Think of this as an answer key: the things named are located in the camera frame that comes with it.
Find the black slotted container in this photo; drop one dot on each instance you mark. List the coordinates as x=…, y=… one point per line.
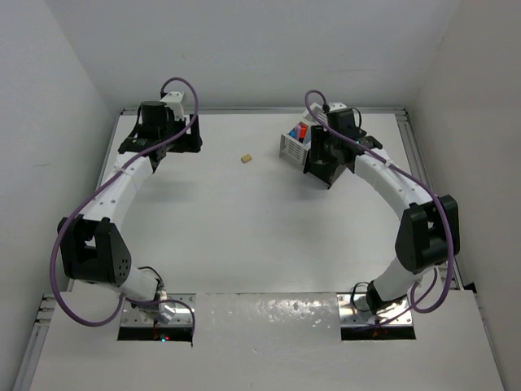
x=329, y=174

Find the orange cap black highlighter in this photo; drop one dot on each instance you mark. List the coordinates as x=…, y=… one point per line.
x=306, y=126

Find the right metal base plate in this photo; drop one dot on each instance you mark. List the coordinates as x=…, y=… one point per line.
x=353, y=312

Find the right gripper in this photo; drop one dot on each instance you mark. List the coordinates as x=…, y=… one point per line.
x=327, y=132

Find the blue cap black highlighter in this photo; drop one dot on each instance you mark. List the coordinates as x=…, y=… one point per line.
x=293, y=133

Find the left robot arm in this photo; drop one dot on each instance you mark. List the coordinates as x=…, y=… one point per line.
x=93, y=249

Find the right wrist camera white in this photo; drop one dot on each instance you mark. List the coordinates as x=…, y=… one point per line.
x=333, y=107

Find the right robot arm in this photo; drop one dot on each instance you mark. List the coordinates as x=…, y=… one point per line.
x=428, y=235

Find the white slotted container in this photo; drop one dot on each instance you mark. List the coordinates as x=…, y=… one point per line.
x=291, y=148

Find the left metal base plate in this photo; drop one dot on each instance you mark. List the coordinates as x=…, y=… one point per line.
x=175, y=313

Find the metal base plate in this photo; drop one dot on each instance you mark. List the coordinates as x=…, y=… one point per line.
x=353, y=312
x=175, y=313

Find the small tan eraser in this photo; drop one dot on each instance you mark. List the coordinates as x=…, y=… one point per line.
x=246, y=158

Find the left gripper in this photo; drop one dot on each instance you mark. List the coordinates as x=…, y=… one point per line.
x=190, y=142

